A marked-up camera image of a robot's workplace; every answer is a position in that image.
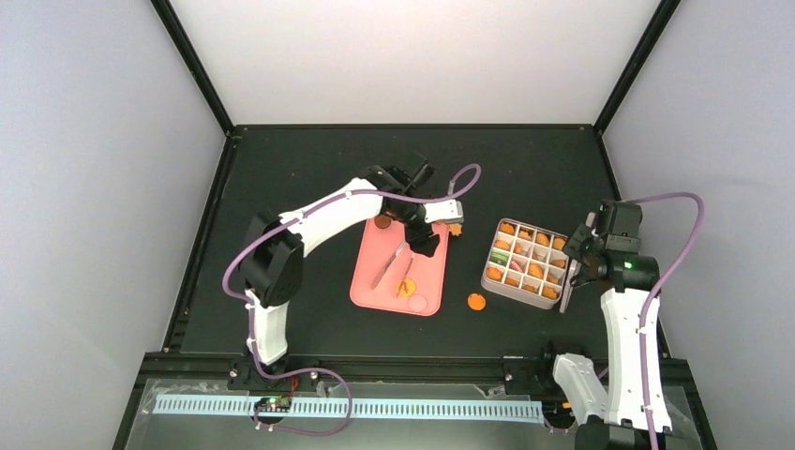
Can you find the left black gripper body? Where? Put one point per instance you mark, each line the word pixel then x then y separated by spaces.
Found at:
pixel 415 238

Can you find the right base circuit board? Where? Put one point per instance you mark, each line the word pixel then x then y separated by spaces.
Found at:
pixel 557 409

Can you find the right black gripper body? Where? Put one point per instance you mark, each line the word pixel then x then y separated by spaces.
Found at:
pixel 577 250

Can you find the base circuit board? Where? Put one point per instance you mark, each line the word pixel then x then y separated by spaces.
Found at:
pixel 273 405
pixel 557 409

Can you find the white divided cookie tin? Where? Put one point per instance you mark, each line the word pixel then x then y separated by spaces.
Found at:
pixel 536 265

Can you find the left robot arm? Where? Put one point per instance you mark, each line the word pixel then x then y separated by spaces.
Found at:
pixel 272 263

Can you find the white slotted cable duct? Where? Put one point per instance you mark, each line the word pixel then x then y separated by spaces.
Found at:
pixel 517 411

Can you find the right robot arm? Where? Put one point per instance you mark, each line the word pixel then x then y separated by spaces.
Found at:
pixel 627 410

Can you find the clear plastic tin lid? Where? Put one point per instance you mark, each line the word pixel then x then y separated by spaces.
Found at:
pixel 568 284

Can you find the green round cookie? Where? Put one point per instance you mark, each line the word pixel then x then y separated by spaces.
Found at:
pixel 498 257

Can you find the pink cookie tray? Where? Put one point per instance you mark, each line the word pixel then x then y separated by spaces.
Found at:
pixel 384 260

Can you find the left base circuit board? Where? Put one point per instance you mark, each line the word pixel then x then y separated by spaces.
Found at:
pixel 273 405

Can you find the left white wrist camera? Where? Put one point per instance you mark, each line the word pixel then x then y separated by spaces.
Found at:
pixel 448 212

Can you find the red marked dotted cracker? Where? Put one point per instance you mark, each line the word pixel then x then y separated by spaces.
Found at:
pixel 406 288

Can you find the orange flower cookie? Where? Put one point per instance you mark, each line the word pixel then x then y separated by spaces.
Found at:
pixel 455 229

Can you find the pink round cookie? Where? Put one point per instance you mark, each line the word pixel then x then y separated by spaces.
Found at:
pixel 417 303

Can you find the dark chocolate round cookie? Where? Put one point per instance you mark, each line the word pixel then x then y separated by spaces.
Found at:
pixel 382 222

